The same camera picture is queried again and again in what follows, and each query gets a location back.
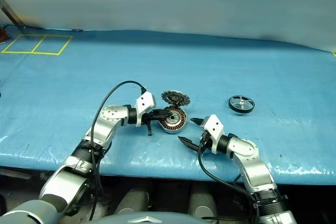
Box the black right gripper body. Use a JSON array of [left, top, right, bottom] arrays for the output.
[[197, 123, 212, 154]]

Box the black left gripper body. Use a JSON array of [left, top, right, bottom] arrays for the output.
[[141, 109, 161, 126]]

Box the motor housing with copper windings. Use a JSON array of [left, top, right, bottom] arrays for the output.
[[158, 105, 187, 135]]

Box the black finned motor lid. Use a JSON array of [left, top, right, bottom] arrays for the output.
[[161, 90, 192, 108]]

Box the black silver spoked rotor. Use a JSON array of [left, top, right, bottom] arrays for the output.
[[227, 94, 256, 113]]

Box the blue plastic table cover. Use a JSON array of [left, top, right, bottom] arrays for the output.
[[0, 26, 336, 185]]

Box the grey rounded shape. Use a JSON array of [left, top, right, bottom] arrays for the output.
[[187, 190, 219, 219], [114, 189, 151, 216]]

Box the grey-blue robot torso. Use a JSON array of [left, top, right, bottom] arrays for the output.
[[88, 210, 251, 224]]

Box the yellow tape double rectangle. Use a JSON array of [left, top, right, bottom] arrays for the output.
[[1, 34, 74, 56]]

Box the red object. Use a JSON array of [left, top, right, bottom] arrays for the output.
[[0, 26, 12, 44]]

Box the slanted metal bar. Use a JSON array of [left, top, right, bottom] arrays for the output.
[[0, 0, 26, 29]]

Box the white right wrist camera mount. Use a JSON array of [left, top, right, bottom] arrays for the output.
[[203, 114, 225, 155]]

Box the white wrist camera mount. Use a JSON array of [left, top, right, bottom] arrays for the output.
[[203, 114, 225, 155], [135, 91, 156, 127]]

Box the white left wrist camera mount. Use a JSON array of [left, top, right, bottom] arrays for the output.
[[135, 91, 156, 127]]

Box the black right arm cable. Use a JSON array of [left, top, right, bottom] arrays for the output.
[[197, 140, 260, 224]]

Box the grey metal frame bar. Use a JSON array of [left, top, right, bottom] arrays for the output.
[[0, 168, 34, 180]]

